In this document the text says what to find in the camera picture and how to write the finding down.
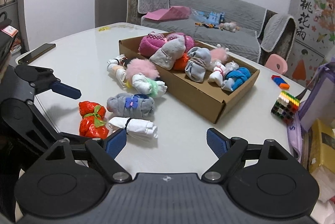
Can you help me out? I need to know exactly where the red bag green tie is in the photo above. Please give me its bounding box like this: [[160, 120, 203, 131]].
[[78, 101, 109, 139]]

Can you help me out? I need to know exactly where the white sock black band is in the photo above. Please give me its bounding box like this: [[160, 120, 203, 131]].
[[108, 117, 158, 141]]

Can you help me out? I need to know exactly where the grey sock purple flower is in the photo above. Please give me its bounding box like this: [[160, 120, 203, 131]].
[[106, 93, 155, 119]]

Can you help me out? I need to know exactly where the blue knit sock bundle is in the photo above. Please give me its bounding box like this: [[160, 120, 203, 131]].
[[222, 67, 251, 92]]

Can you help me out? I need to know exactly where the white sock red band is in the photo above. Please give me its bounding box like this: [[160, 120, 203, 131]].
[[208, 61, 226, 87]]

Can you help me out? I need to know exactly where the white sock green band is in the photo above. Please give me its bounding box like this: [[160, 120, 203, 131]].
[[132, 74, 167, 98]]

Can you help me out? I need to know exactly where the light blue cloth bundle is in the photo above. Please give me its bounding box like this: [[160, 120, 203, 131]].
[[184, 47, 211, 83]]

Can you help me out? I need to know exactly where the magenta pink towel bundle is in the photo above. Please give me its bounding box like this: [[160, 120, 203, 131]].
[[138, 32, 195, 58]]

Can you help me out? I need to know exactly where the grey sock bundle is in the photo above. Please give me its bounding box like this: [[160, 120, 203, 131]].
[[149, 36, 186, 70]]

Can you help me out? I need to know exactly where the clear bubble wrap bundle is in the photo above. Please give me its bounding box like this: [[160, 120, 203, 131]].
[[225, 61, 239, 73]]

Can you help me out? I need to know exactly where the pink fluffy keychain toy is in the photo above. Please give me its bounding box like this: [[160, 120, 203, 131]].
[[210, 44, 229, 64]]

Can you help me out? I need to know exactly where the orange plastic bag bundle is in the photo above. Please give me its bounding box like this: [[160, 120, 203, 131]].
[[173, 53, 189, 71]]

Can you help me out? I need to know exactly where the black smartphone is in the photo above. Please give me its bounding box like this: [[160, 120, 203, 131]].
[[18, 43, 56, 65]]

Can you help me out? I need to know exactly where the multicolour brick cube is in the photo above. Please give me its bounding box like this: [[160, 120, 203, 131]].
[[271, 90, 300, 124]]

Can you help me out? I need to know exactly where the white striped sock bundle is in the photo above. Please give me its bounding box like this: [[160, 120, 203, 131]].
[[107, 54, 131, 89]]

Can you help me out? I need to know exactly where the brown cardboard box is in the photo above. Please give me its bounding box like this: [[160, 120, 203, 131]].
[[118, 31, 261, 124]]

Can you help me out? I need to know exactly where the small colourful brick stack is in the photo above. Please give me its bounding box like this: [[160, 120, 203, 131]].
[[271, 75, 290, 90]]

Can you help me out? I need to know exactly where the yellow carton box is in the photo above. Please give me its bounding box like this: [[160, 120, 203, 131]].
[[301, 119, 334, 173]]

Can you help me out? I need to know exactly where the pink child chair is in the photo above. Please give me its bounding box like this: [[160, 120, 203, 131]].
[[265, 54, 288, 75]]

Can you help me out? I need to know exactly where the grey sofa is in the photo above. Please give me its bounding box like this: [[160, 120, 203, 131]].
[[127, 0, 296, 64]]

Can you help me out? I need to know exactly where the plush toy on sofa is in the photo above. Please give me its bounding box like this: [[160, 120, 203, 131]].
[[219, 22, 240, 33]]

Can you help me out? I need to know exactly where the pink cushion on sofa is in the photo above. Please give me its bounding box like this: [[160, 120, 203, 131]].
[[144, 6, 192, 21]]

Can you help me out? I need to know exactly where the decorated refrigerator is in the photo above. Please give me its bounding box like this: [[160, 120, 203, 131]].
[[286, 0, 334, 86]]

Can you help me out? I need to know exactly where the purple bag with strap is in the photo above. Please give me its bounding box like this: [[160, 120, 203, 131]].
[[287, 58, 335, 162]]

